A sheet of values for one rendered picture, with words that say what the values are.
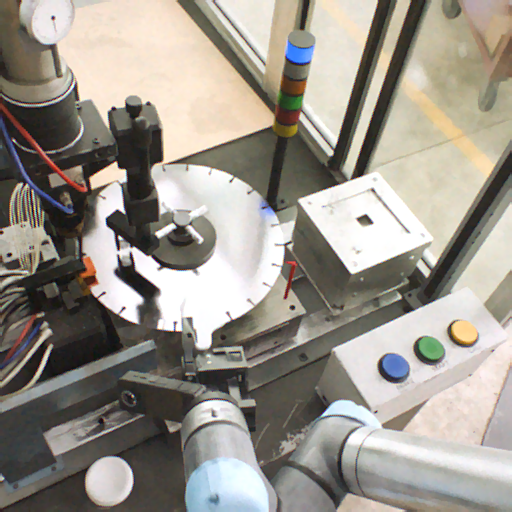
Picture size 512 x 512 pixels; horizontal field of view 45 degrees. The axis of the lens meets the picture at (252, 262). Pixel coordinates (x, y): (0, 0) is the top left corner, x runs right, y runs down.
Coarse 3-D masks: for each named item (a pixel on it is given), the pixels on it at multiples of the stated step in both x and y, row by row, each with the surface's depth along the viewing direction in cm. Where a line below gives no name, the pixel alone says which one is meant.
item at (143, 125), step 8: (136, 120) 65; (144, 120) 65; (136, 128) 65; (144, 128) 65; (136, 136) 66; (144, 136) 66; (136, 144) 67; (144, 144) 67; (144, 152) 68; (144, 160) 69; (144, 168) 70
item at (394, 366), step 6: (384, 360) 93; (390, 360) 93; (396, 360) 94; (402, 360) 94; (384, 366) 93; (390, 366) 93; (396, 366) 93; (402, 366) 93; (384, 372) 93; (390, 372) 92; (396, 372) 92; (402, 372) 93; (396, 378) 92
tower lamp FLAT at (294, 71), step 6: (288, 60) 98; (288, 66) 99; (294, 66) 98; (300, 66) 98; (306, 66) 98; (288, 72) 100; (294, 72) 99; (300, 72) 99; (306, 72) 100; (294, 78) 100; (300, 78) 100
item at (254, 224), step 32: (160, 192) 103; (192, 192) 103; (224, 192) 104; (256, 192) 105; (96, 224) 97; (224, 224) 100; (256, 224) 101; (96, 256) 94; (128, 256) 95; (224, 256) 96; (256, 256) 97; (96, 288) 91; (128, 288) 91; (160, 288) 92; (192, 288) 92; (224, 288) 93; (256, 288) 93; (128, 320) 88
